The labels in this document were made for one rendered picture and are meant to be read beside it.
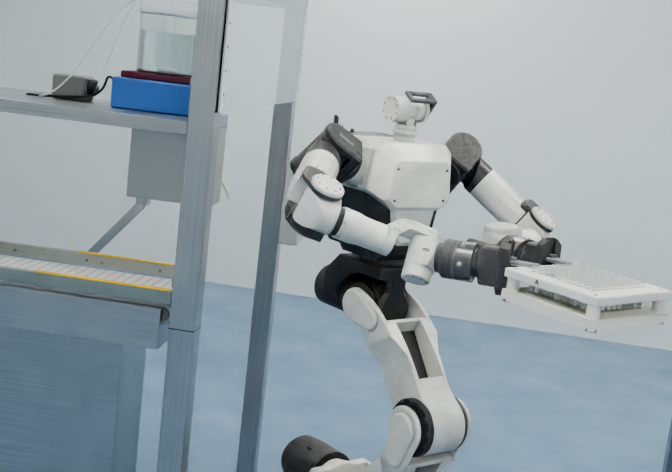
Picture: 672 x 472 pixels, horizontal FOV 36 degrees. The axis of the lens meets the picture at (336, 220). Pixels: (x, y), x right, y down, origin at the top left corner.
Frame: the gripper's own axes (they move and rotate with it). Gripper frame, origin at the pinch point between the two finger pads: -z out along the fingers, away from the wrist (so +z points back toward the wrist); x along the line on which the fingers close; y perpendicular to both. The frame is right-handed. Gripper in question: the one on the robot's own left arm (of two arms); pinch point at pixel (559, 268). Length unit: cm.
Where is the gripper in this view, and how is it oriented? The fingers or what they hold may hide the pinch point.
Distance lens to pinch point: 232.6
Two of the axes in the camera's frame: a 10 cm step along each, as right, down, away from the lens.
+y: -8.7, -0.2, -5.0
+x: -1.0, 9.8, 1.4
